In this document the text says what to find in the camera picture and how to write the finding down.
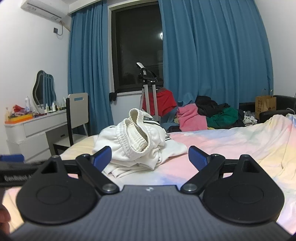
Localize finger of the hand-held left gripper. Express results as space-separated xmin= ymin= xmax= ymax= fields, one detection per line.
xmin=0 ymin=154 xmax=25 ymax=163

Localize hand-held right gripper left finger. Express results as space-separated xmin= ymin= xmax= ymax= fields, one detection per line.
xmin=42 ymin=146 xmax=120 ymax=194

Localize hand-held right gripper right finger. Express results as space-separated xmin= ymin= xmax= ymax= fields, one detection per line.
xmin=180 ymin=146 xmax=260 ymax=194

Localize white pants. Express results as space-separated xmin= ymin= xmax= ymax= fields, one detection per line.
xmin=92 ymin=108 xmax=188 ymax=179

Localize person's left hand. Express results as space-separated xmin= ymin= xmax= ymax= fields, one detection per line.
xmin=0 ymin=206 xmax=11 ymax=235

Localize white dressing table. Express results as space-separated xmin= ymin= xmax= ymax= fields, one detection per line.
xmin=4 ymin=109 xmax=70 ymax=163

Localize pastel bed blanket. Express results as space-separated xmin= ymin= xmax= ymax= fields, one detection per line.
xmin=2 ymin=113 xmax=296 ymax=234

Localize orange tray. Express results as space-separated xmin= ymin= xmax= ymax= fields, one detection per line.
xmin=5 ymin=113 xmax=34 ymax=124

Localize pink cloth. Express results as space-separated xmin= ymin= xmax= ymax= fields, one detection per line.
xmin=176 ymin=104 xmax=208 ymax=132

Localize green cloth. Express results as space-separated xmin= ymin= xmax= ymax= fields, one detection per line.
xmin=206 ymin=108 xmax=239 ymax=129

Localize black cloth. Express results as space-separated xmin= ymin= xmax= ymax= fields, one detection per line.
xmin=195 ymin=95 xmax=230 ymax=117

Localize red cloth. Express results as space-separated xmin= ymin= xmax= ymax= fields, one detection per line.
xmin=142 ymin=88 xmax=177 ymax=116

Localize row of small bottles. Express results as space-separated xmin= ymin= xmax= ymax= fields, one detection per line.
xmin=45 ymin=97 xmax=68 ymax=113

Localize white patterned cloth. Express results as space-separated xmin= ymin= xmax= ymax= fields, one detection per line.
xmin=244 ymin=111 xmax=259 ymax=125

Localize wavy framed mirror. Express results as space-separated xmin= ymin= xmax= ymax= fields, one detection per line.
xmin=32 ymin=70 xmax=57 ymax=109

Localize garment steamer stand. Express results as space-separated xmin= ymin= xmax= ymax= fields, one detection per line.
xmin=136 ymin=62 xmax=160 ymax=123

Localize brown paper bag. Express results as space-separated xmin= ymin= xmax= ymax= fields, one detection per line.
xmin=255 ymin=89 xmax=277 ymax=114

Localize black sofa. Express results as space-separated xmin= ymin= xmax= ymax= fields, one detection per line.
xmin=238 ymin=95 xmax=295 ymax=123

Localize dark window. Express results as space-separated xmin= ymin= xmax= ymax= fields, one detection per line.
xmin=109 ymin=3 xmax=165 ymax=94

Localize white air conditioner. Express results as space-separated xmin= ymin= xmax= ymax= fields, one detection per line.
xmin=20 ymin=0 xmax=64 ymax=22

